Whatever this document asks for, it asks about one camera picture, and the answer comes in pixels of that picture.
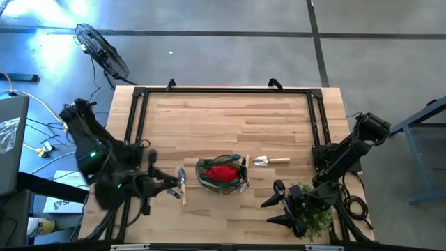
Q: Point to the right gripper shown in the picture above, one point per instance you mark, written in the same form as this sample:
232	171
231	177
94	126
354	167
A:
298	209

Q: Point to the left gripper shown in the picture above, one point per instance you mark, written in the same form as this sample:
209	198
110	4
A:
148	184

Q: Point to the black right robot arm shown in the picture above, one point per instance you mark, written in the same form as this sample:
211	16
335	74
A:
345	153

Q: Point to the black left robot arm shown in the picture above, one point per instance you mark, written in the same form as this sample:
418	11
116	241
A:
88	139

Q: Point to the clear plastic bag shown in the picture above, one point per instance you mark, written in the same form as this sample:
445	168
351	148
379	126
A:
7	137

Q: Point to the artificial green bush plant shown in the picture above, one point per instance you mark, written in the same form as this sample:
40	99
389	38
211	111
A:
320	223

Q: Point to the red cloth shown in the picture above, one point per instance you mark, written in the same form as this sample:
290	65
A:
223	173

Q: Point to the white paper sheet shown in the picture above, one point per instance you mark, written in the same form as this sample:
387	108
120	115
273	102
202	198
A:
68	176

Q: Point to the white printed box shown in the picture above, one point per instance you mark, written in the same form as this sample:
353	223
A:
62	205

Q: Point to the yellow plug adaptor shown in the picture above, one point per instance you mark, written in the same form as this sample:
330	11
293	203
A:
44	150

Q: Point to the yellow and white can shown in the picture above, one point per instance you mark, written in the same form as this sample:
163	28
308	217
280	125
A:
42	226

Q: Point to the black floor fan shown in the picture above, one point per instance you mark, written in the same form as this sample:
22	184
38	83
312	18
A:
104	57

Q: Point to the grey box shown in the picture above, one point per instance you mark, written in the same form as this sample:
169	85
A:
15	167

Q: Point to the grey-blue metal table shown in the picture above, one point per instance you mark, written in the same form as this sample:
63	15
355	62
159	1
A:
418	116

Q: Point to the black table frame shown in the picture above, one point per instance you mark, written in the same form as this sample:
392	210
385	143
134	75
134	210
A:
226	91

